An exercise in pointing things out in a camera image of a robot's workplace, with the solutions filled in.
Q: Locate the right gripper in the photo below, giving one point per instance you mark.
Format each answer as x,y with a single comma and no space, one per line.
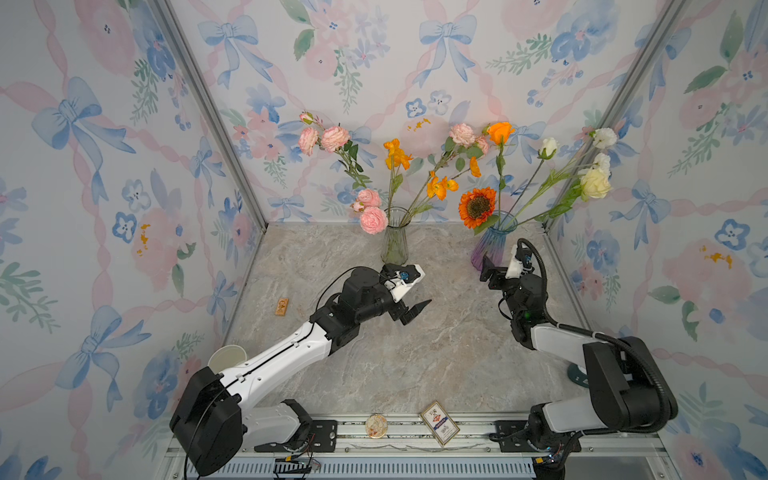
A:
488,271

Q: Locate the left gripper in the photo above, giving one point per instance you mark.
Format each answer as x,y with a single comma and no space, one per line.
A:
399,309

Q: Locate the blue purple glass vase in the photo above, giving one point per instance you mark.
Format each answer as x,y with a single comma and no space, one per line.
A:
493,239

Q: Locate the clear grey glass vase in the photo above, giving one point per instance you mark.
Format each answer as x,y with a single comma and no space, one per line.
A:
395,247

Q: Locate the pink carnation stem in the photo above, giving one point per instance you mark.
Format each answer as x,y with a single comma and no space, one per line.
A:
372,217

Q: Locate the pink rose stem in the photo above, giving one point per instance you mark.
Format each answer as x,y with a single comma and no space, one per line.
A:
462,140
335,140

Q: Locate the cream rose stem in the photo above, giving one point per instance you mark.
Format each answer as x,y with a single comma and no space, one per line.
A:
589,184

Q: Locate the white rosebud stem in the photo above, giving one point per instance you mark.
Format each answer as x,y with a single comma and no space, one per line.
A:
546,152

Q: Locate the orange rose stem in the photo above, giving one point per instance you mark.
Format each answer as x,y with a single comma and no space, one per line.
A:
498,134

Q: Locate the yellow poppy flower stem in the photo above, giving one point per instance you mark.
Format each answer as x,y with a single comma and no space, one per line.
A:
398,162

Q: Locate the white flower stem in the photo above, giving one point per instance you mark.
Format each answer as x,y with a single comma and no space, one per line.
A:
594,155

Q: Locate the orange marigold flower stem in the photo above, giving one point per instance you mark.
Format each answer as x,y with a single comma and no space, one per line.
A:
477,207

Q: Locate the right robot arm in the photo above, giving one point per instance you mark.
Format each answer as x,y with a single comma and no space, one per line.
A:
626,390

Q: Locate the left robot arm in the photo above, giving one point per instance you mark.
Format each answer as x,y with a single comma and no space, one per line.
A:
219,415

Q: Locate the framed card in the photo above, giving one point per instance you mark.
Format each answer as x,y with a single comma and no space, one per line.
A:
441,425

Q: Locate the round beige coaster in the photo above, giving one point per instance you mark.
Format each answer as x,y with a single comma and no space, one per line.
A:
376,426

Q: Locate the small wooden block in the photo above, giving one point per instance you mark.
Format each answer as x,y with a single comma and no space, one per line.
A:
282,306

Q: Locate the cream white cup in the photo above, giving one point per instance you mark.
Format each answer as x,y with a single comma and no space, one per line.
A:
226,357

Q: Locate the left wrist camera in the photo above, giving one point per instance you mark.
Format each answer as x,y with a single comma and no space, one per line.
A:
401,279

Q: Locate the aluminium rail frame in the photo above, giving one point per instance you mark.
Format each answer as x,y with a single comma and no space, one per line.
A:
343,450

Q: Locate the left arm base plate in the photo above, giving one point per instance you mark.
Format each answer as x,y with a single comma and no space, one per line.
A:
319,436

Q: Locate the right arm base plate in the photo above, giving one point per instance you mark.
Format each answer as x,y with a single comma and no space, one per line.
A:
516,436

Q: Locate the right corner aluminium post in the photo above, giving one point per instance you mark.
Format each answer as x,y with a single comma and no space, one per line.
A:
608,40

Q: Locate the corner aluminium post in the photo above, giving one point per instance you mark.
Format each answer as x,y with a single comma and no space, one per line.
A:
608,40
171,28

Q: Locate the left corner aluminium post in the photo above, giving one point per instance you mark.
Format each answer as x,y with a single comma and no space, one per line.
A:
171,28

